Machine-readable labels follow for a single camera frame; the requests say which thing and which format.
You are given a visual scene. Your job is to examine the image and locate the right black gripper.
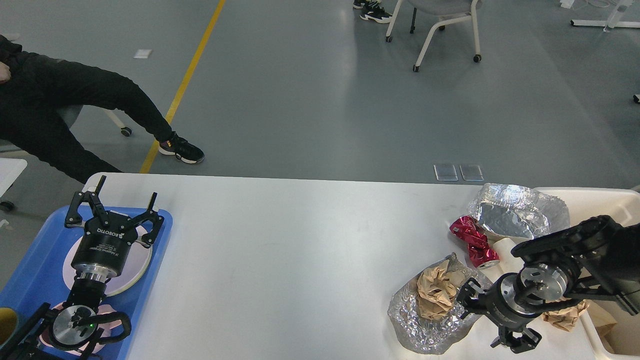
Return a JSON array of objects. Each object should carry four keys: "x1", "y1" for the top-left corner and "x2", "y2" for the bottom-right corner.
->
[{"x1": 455, "y1": 272, "x2": 542, "y2": 354}]

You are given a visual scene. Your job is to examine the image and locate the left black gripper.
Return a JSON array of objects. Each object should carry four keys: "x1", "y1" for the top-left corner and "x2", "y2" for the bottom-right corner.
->
[{"x1": 63, "y1": 175, "x2": 165, "y2": 279}]

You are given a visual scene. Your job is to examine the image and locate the pink plate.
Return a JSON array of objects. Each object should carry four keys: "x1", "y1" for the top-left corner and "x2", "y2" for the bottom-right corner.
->
[{"x1": 62, "y1": 237, "x2": 153, "y2": 297}]

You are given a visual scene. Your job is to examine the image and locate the brown paper ball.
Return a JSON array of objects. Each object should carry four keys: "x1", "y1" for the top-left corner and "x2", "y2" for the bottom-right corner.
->
[{"x1": 416, "y1": 259, "x2": 464, "y2": 321}]

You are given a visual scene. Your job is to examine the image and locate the foil tray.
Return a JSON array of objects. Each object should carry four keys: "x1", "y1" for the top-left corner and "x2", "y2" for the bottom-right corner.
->
[{"x1": 387, "y1": 252, "x2": 492, "y2": 355}]

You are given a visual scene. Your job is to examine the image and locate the pink HOME mug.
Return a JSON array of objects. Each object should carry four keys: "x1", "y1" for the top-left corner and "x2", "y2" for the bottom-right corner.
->
[{"x1": 39, "y1": 300, "x2": 126, "y2": 357}]

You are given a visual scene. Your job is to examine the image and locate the dark teal cup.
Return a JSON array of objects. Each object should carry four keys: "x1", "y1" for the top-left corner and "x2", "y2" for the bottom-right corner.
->
[{"x1": 0, "y1": 307, "x2": 19, "y2": 346}]

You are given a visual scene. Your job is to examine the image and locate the brown paper bag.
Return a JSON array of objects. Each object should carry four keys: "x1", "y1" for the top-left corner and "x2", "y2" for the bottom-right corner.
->
[{"x1": 586, "y1": 300, "x2": 618, "y2": 338}]

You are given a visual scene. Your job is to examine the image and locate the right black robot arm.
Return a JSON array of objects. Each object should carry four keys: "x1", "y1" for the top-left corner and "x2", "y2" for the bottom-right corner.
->
[{"x1": 456, "y1": 215, "x2": 640, "y2": 354}]

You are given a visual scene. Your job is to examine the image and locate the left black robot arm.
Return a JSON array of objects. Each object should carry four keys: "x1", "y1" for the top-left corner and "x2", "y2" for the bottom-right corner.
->
[{"x1": 1, "y1": 176, "x2": 172, "y2": 360}]

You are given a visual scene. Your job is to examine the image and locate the lying white paper cup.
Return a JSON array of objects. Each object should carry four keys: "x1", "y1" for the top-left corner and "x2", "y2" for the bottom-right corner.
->
[{"x1": 493, "y1": 237, "x2": 524, "y2": 274}]

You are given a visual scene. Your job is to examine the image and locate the crumpled brown paper scrap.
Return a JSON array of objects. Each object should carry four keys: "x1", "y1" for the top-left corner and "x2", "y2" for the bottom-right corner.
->
[{"x1": 541, "y1": 300, "x2": 589, "y2": 332}]

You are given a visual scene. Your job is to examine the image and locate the white plastic bin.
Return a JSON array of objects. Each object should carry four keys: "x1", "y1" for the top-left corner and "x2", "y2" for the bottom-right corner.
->
[{"x1": 536, "y1": 187, "x2": 640, "y2": 360}]

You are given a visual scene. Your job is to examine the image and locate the blue plastic tray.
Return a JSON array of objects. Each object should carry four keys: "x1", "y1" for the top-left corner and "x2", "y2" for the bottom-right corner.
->
[{"x1": 0, "y1": 206, "x2": 173, "y2": 360}]

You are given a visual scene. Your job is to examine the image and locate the crushed red can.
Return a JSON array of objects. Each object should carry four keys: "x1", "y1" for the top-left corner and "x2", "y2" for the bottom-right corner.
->
[{"x1": 449, "y1": 215, "x2": 500, "y2": 269}]

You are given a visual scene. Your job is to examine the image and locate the black sneaker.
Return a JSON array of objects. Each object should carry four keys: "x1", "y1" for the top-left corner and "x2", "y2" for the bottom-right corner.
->
[{"x1": 158, "y1": 132, "x2": 205, "y2": 164}]

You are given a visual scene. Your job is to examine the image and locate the back crumpled foil container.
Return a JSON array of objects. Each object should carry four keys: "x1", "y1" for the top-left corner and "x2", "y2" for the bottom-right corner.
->
[{"x1": 468, "y1": 183, "x2": 570, "y2": 240}]

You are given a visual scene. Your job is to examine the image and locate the white side table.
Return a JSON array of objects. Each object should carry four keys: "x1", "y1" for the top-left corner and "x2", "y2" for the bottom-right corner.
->
[{"x1": 0, "y1": 157, "x2": 28, "y2": 196}]

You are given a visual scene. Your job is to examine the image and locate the seated person in black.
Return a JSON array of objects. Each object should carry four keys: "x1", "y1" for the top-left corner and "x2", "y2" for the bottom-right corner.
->
[{"x1": 0, "y1": 37, "x2": 174, "y2": 183}]

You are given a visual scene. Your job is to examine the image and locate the right floor socket cover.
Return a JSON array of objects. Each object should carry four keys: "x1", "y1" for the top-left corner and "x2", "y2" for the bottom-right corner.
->
[{"x1": 459, "y1": 164, "x2": 485, "y2": 182}]

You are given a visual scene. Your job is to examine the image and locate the floor socket cover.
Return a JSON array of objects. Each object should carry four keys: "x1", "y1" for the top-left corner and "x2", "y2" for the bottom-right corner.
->
[
  {"x1": 459, "y1": 164, "x2": 485, "y2": 182},
  {"x1": 433, "y1": 163, "x2": 458, "y2": 182}
]

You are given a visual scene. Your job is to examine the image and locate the left floor socket cover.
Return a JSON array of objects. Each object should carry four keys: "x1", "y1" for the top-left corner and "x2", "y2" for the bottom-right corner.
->
[{"x1": 433, "y1": 163, "x2": 458, "y2": 182}]

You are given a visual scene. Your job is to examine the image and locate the white stand base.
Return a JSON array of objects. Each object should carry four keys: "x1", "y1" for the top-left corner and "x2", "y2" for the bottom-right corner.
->
[{"x1": 570, "y1": 0, "x2": 640, "y2": 32}]

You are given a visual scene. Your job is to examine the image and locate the black sneakers at top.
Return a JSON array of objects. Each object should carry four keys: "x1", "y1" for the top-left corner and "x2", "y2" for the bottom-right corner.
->
[{"x1": 352, "y1": 0, "x2": 393, "y2": 24}]

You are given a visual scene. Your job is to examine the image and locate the white frame office chair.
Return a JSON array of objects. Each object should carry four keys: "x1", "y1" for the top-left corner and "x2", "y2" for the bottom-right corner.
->
[{"x1": 407, "y1": 0, "x2": 483, "y2": 73}]

